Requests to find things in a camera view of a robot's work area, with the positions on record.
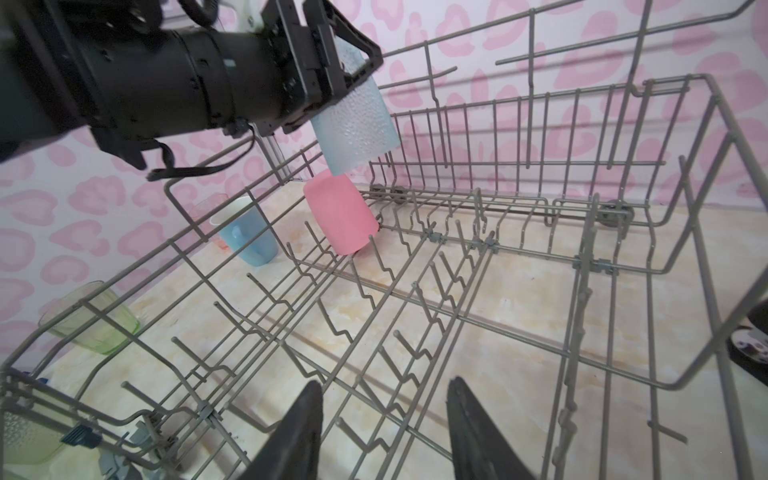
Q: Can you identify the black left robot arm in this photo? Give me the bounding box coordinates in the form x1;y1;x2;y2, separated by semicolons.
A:
1;1;383;182

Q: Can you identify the transparent pink cup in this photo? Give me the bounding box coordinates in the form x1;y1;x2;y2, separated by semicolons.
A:
189;193;229;251

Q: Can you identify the pink plastic cup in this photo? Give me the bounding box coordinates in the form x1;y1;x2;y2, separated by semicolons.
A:
303;170;379;255

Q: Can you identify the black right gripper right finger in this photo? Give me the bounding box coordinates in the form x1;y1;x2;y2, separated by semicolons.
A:
447;377;534;480

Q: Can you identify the blue handled white mug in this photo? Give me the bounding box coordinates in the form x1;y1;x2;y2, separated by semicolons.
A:
210;196;278;267

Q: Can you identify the grey wire dish rack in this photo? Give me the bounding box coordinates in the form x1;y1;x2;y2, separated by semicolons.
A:
1;1;767;479

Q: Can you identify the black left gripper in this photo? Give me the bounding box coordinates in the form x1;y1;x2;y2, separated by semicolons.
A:
227;0;383;135

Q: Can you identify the teal textured plastic cup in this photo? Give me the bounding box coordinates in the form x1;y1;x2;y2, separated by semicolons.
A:
309;35;402;177

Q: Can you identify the pale green cup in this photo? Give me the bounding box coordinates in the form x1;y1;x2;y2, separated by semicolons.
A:
38;280;141;355

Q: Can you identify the light green textured cup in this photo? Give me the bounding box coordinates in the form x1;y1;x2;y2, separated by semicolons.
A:
3;390;74;465

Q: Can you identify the black stapler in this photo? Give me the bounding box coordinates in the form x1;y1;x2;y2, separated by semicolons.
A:
727;299;767;385

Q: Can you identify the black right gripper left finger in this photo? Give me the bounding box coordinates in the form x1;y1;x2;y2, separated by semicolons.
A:
239;380;323;480

